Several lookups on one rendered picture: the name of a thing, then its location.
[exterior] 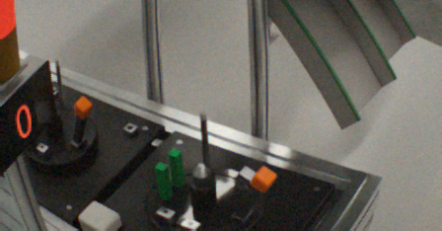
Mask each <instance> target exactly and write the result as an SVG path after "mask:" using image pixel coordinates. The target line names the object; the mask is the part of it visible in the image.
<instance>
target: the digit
mask: <svg viewBox="0 0 442 231"><path fill-rule="evenodd" d="M7 114H8V120H9V122H10V127H11V131H12V135H13V139H14V143H15V146H16V151H17V153H19V152H20V151H21V150H22V149H23V148H24V147H25V146H26V144H27V143H28V142H29V141H30V140H31V139H32V138H34V136H35V134H37V132H38V131H39V127H38V120H37V112H36V109H35V102H34V95H33V92H32V85H30V86H28V87H27V89H26V90H25V91H23V92H22V94H21V95H20V96H18V98H17V99H16V100H15V101H13V103H12V104H11V105H9V107H8V108H7Z"/></svg>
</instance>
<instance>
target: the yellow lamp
mask: <svg viewBox="0 0 442 231"><path fill-rule="evenodd" d="M16 25H17V24H16ZM16 25H15V28H14V29H13V30H12V31H11V32H10V33H9V34H8V35H6V36H5V37H3V38H2V39H0V83H1V82H4V81H6V80H8V79H9V78H12V77H13V75H15V73H17V71H18V69H19V67H20V54H19V46H18V38H17V27H16Z"/></svg>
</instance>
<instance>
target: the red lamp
mask: <svg viewBox="0 0 442 231"><path fill-rule="evenodd" d="M15 12H16V10H15V0H0V39H2V38H3V37H5V36H6V35H8V34H9V33H10V32H11V31H12V30H13V29H14V28H15V25H16V13H15Z"/></svg>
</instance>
